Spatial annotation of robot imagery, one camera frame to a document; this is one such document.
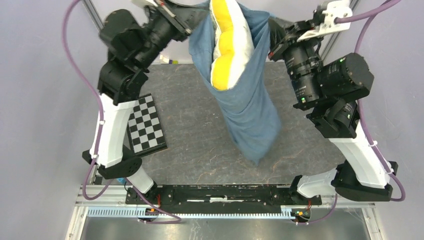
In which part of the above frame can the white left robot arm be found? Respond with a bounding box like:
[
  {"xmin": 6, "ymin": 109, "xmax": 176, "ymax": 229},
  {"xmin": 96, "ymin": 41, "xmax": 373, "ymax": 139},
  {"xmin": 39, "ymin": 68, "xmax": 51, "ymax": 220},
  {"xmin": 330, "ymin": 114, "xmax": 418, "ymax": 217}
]
[{"xmin": 82, "ymin": 0, "xmax": 209, "ymax": 204}]

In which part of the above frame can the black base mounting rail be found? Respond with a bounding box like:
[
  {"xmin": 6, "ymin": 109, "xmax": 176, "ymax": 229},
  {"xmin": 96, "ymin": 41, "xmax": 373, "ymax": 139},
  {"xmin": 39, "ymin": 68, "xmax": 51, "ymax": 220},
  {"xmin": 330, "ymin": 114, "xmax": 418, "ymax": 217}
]
[{"xmin": 144, "ymin": 184, "xmax": 322, "ymax": 214}]

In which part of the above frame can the black white checkerboard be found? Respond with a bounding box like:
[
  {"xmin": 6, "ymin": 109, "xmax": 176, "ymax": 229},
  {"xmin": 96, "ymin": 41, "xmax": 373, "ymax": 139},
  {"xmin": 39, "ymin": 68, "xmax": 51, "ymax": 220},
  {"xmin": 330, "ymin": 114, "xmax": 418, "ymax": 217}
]
[{"xmin": 127, "ymin": 93, "xmax": 168, "ymax": 157}]

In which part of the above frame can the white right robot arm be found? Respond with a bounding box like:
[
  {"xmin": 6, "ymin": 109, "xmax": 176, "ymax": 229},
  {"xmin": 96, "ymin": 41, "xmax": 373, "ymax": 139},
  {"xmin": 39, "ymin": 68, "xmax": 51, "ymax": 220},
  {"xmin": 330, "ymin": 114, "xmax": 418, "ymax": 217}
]
[{"xmin": 268, "ymin": 17, "xmax": 398, "ymax": 204}]

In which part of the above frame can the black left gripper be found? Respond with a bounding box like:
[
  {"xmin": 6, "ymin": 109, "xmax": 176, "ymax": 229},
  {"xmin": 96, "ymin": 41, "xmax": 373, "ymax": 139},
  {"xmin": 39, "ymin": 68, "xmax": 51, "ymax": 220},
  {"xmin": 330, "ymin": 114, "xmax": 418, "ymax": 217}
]
[{"xmin": 135, "ymin": 0, "xmax": 213, "ymax": 71}]

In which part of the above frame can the light blue toothed strip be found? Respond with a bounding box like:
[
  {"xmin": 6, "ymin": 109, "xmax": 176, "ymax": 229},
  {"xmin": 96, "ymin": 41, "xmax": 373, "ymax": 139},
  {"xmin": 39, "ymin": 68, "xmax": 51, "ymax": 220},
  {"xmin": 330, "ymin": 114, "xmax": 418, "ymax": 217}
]
[{"xmin": 87, "ymin": 206, "xmax": 294, "ymax": 220}]

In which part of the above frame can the small white coloured toy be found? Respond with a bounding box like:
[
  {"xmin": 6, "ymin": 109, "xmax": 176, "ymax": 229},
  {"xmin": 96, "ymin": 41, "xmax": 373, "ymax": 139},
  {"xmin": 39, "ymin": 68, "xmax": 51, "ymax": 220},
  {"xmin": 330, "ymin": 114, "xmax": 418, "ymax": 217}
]
[{"xmin": 159, "ymin": 54, "xmax": 179, "ymax": 65}]

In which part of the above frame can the blue fabric pillowcase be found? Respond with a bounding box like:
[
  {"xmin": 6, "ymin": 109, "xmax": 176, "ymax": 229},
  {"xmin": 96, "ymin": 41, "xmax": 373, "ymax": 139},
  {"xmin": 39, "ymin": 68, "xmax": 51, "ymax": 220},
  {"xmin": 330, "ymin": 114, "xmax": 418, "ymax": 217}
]
[{"xmin": 189, "ymin": 4, "xmax": 281, "ymax": 165}]

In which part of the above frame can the white pillow with yellow side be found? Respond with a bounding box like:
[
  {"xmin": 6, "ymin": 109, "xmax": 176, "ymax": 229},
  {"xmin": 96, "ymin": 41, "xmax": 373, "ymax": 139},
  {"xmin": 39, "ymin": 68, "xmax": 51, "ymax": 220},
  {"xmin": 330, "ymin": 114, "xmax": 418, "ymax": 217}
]
[{"xmin": 209, "ymin": 0, "xmax": 255, "ymax": 91}]

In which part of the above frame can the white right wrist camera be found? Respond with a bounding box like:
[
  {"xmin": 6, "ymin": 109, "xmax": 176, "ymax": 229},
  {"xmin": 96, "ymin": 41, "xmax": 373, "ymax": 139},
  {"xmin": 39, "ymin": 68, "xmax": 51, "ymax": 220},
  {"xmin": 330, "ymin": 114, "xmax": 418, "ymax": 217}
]
[{"xmin": 297, "ymin": 0, "xmax": 353, "ymax": 42}]

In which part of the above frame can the small light blue block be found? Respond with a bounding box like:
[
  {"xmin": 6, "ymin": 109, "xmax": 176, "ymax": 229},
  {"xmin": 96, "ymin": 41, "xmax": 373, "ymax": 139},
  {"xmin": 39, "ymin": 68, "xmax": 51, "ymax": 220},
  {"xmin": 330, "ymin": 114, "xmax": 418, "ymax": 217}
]
[{"xmin": 116, "ymin": 178, "xmax": 127, "ymax": 185}]

